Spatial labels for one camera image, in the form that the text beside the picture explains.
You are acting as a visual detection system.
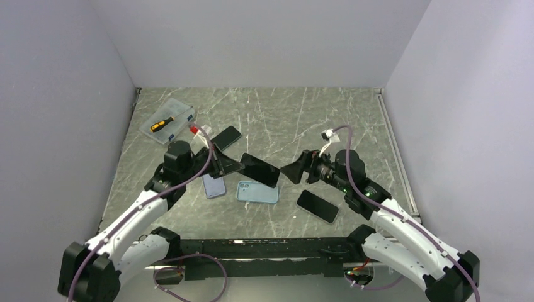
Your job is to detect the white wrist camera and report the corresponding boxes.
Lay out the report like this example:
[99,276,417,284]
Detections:
[190,125,212,147]
[319,129,340,157]

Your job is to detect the yellow black screwdriver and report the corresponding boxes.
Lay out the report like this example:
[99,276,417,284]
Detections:
[150,116,174,133]

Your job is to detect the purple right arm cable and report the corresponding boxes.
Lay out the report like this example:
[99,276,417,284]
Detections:
[329,125,482,302]

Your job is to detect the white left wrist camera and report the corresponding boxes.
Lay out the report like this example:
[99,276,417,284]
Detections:
[190,125,212,147]

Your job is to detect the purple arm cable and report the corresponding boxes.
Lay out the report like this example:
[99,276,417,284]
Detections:
[329,125,482,302]
[66,124,228,302]

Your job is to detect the light blue phone case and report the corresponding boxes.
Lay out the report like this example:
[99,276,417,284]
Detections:
[236,181,280,204]

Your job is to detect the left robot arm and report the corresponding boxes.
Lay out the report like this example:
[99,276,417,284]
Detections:
[58,141,244,301]

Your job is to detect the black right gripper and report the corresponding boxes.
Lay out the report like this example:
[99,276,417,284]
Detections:
[280,146,349,193]

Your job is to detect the clear magsafe phone case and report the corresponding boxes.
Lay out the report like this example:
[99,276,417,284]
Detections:
[296,189,340,225]

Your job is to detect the clear plastic organizer box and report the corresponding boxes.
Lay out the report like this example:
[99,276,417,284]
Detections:
[139,98,196,145]

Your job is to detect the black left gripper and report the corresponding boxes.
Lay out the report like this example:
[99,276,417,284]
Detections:
[181,143,244,181]

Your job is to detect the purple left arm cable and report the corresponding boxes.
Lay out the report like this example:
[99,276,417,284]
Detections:
[66,124,228,302]

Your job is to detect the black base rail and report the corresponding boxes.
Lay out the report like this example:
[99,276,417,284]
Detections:
[156,237,368,281]

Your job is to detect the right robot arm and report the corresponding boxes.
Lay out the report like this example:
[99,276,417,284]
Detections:
[280,150,480,301]

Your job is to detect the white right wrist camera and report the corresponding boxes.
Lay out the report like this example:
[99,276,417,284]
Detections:
[319,129,340,157]

